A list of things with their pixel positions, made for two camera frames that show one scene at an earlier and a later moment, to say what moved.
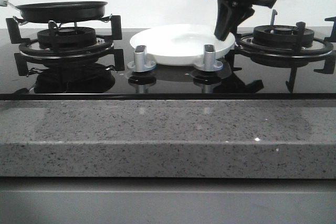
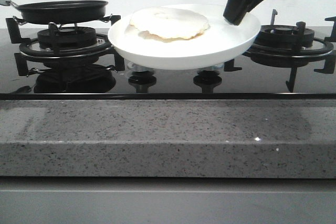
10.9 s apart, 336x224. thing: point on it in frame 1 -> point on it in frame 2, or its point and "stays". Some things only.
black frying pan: [59, 11] stays
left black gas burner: [69, 37] stays
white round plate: [180, 44] -> [221, 43]
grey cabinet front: [45, 200] stays
